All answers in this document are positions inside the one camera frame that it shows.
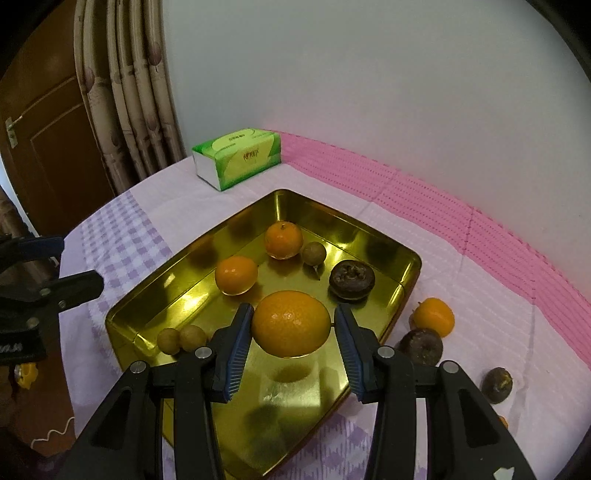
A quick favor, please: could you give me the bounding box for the pink purple checked tablecloth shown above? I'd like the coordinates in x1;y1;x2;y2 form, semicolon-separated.
58;127;591;480

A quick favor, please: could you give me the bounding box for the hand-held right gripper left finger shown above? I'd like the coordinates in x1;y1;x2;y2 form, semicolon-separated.
65;302;256;480

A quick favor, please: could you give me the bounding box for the gold metal tin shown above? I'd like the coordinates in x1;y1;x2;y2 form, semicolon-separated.
105;188;422;478

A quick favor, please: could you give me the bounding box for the dark brown round fruit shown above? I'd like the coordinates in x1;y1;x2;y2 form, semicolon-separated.
398;328;444;366
481;367;514;404
329;259;376;301

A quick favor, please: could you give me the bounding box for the tan longan with stem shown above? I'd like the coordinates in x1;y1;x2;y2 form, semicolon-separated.
301;241;327;280

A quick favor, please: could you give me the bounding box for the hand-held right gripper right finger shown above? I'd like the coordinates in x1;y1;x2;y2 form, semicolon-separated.
333;304;539;480

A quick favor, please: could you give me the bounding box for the beige patterned curtain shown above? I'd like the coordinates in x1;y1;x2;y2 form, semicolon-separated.
74;0;185;195

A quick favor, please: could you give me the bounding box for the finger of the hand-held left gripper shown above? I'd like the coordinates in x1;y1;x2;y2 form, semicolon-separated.
39;269;105;319
0;235;64;262

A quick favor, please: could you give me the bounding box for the white cable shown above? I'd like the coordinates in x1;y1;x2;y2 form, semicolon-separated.
30;415;75;448

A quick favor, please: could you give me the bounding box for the small yellow object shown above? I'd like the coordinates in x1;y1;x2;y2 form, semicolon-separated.
14;362;38;388

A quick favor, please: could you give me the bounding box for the metal door latch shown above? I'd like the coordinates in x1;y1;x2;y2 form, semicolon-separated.
4;116;23;148

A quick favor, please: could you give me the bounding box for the brown wooden door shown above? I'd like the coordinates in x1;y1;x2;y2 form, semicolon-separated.
0;37;116;241

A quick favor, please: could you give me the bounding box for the green tissue box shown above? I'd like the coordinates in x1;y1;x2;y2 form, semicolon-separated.
191;127;283;191

